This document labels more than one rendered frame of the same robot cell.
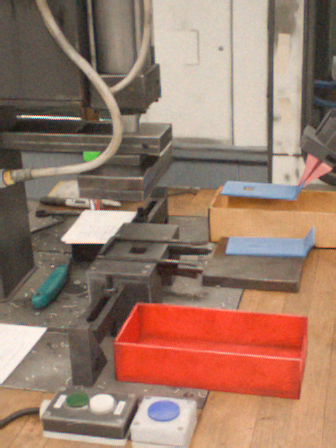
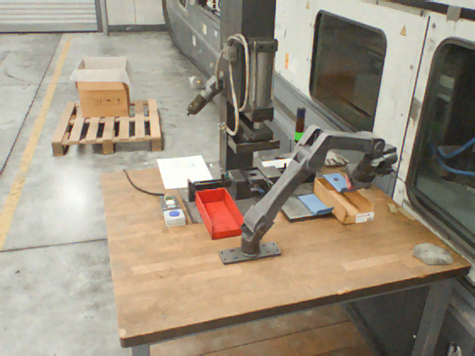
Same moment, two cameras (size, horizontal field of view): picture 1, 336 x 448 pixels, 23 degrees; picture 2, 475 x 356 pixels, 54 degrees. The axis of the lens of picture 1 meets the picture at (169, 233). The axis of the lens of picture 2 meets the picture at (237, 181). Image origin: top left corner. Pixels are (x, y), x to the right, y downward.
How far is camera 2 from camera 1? 136 cm
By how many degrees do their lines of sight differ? 51
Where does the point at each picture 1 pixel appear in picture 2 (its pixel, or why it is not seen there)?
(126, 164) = (246, 139)
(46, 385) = (184, 194)
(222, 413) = (192, 228)
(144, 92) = (251, 114)
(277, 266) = (298, 210)
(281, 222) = (329, 198)
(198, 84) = (391, 128)
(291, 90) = (410, 148)
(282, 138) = (402, 170)
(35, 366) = not seen: hidden behind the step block
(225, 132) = not seen: hidden behind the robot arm
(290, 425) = (195, 241)
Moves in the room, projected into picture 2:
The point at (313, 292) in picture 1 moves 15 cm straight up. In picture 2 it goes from (293, 226) to (297, 190)
